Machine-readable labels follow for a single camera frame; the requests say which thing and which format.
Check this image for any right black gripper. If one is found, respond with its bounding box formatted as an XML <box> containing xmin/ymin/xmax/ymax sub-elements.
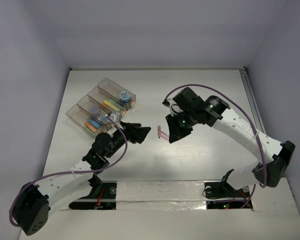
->
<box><xmin>166</xmin><ymin>109</ymin><xmax>198</xmax><ymax>144</ymax></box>

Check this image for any pink clear clip pen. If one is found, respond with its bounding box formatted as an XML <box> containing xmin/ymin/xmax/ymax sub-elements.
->
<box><xmin>157</xmin><ymin>125</ymin><xmax>169</xmax><ymax>141</ymax></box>

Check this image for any green highlighter pen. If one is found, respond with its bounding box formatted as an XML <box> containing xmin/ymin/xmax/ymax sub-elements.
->
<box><xmin>108</xmin><ymin>98</ymin><xmax>123</xmax><ymax>109</ymax></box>

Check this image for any blue slime jar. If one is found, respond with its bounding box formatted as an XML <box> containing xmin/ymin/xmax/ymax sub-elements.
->
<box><xmin>119</xmin><ymin>90</ymin><xmax>131</xmax><ymax>103</ymax></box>

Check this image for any green clear clip pen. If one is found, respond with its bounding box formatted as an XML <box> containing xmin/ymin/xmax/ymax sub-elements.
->
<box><xmin>87</xmin><ymin>129</ymin><xmax>96</xmax><ymax>135</ymax></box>

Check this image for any blue clear clip pen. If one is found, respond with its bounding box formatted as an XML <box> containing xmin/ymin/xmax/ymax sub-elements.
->
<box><xmin>87</xmin><ymin>118</ymin><xmax>100</xmax><ymax>129</ymax></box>

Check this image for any yellow highlighter pen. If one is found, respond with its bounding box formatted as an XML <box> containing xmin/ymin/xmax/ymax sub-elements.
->
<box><xmin>103</xmin><ymin>100</ymin><xmax>120</xmax><ymax>112</ymax></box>

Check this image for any orange clear clip pen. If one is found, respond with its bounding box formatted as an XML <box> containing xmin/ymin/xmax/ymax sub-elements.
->
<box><xmin>84</xmin><ymin>121</ymin><xmax>98</xmax><ymax>133</ymax></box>

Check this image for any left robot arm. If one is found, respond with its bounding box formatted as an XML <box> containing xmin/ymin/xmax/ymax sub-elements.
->
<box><xmin>9</xmin><ymin>122</ymin><xmax>151</xmax><ymax>236</ymax></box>

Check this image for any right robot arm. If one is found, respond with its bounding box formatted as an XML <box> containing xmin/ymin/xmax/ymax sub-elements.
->
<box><xmin>162</xmin><ymin>86</ymin><xmax>296</xmax><ymax>199</ymax></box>

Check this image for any small clear blue jar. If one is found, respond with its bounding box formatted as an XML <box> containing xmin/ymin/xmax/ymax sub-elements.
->
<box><xmin>99</xmin><ymin>114</ymin><xmax>109</xmax><ymax>125</ymax></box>

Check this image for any smoky clear drawer organizer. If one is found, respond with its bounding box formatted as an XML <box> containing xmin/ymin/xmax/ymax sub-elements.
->
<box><xmin>66</xmin><ymin>78</ymin><xmax>137</xmax><ymax>138</ymax></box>

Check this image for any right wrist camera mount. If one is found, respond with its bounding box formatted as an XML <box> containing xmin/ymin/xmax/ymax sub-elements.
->
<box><xmin>162</xmin><ymin>98</ymin><xmax>182</xmax><ymax>117</ymax></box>

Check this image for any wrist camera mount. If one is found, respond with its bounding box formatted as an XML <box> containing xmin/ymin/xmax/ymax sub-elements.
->
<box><xmin>162</xmin><ymin>98</ymin><xmax>182</xmax><ymax>117</ymax></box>
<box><xmin>104</xmin><ymin>112</ymin><xmax>122</xmax><ymax>127</ymax></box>

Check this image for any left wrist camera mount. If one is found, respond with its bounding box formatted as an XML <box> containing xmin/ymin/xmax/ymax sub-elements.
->
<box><xmin>104</xmin><ymin>112</ymin><xmax>122</xmax><ymax>127</ymax></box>

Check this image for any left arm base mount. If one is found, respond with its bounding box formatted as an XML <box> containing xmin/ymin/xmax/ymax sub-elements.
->
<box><xmin>68</xmin><ymin>176</ymin><xmax>117</xmax><ymax>210</ymax></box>

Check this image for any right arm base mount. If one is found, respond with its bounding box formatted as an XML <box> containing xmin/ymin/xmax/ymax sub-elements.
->
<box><xmin>202</xmin><ymin>169</ymin><xmax>253</xmax><ymax>210</ymax></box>

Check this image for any aluminium rail right edge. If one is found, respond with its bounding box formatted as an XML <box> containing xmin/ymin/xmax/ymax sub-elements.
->
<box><xmin>239</xmin><ymin>69</ymin><xmax>280</xmax><ymax>177</ymax></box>

